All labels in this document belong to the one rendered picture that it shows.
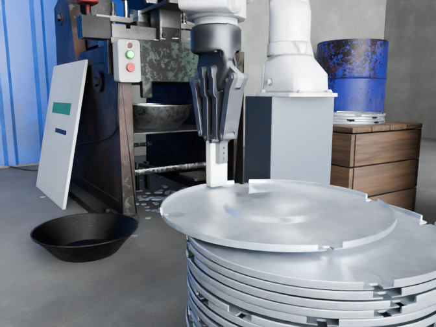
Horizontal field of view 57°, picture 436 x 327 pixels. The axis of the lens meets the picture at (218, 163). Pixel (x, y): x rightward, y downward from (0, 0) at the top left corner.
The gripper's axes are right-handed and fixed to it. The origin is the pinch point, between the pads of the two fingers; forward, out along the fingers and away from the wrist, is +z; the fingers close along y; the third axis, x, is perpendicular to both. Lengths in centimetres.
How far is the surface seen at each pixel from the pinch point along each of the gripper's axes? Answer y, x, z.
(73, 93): 121, -8, -11
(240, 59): 82, -64, -24
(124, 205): 81, -13, 28
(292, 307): -29.2, 11.4, 6.8
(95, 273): 47, 7, 35
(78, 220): 78, 3, 30
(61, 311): 33, 18, 35
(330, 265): -28.4, 6.0, 4.7
